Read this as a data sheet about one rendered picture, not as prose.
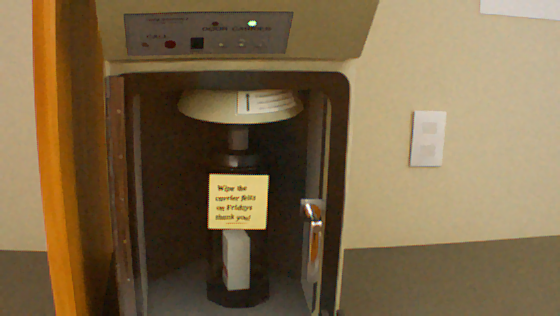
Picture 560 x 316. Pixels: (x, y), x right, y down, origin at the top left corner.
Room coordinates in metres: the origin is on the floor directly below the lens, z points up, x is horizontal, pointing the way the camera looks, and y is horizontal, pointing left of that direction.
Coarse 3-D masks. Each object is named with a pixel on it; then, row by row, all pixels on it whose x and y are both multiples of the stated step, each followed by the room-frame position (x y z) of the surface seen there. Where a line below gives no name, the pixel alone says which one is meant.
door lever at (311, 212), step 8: (304, 208) 0.91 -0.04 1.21; (312, 208) 0.91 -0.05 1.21; (304, 216) 0.91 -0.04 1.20; (312, 216) 0.88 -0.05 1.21; (312, 224) 0.86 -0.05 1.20; (320, 224) 0.86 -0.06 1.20; (312, 232) 0.86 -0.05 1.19; (320, 232) 0.86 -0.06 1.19; (312, 240) 0.86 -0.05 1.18; (320, 240) 0.86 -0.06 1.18; (312, 248) 0.86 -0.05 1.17; (320, 248) 0.86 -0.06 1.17; (312, 256) 0.86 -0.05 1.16; (312, 264) 0.86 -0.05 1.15; (312, 272) 0.86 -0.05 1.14; (312, 280) 0.86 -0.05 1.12
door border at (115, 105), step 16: (112, 80) 0.88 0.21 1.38; (112, 96) 0.88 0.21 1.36; (112, 112) 0.88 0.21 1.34; (112, 128) 0.88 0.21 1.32; (112, 144) 0.88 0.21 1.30; (112, 160) 0.88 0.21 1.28; (112, 176) 0.88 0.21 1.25; (112, 192) 0.88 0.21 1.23; (112, 224) 0.87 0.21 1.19; (128, 224) 0.88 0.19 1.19; (128, 240) 0.88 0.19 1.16; (128, 256) 0.88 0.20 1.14; (128, 272) 0.88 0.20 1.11; (128, 288) 0.88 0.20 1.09; (128, 304) 0.88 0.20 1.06
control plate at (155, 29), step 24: (144, 24) 0.82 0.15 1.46; (168, 24) 0.82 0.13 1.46; (192, 24) 0.83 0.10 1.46; (240, 24) 0.83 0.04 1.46; (264, 24) 0.84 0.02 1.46; (288, 24) 0.84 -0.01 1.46; (144, 48) 0.85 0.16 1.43; (216, 48) 0.87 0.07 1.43; (240, 48) 0.87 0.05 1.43; (264, 48) 0.87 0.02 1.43
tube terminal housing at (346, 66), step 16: (112, 64) 0.89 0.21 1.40; (128, 64) 0.89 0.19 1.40; (144, 64) 0.90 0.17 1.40; (160, 64) 0.90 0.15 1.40; (176, 64) 0.90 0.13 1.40; (192, 64) 0.90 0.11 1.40; (208, 64) 0.91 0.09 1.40; (224, 64) 0.91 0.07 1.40; (240, 64) 0.91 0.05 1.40; (256, 64) 0.91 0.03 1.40; (272, 64) 0.92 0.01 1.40; (288, 64) 0.92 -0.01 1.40; (304, 64) 0.92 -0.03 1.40; (320, 64) 0.92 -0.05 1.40; (336, 64) 0.93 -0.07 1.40; (352, 64) 0.93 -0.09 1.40; (352, 80) 0.93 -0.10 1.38; (352, 96) 0.93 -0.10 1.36; (352, 112) 0.93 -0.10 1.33; (336, 304) 0.93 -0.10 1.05
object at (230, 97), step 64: (128, 128) 0.88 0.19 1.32; (192, 128) 0.89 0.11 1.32; (256, 128) 0.90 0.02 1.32; (320, 128) 0.91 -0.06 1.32; (128, 192) 0.88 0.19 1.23; (192, 192) 0.89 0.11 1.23; (320, 192) 0.91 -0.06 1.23; (192, 256) 0.89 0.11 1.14; (256, 256) 0.90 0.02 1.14; (320, 256) 0.91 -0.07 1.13
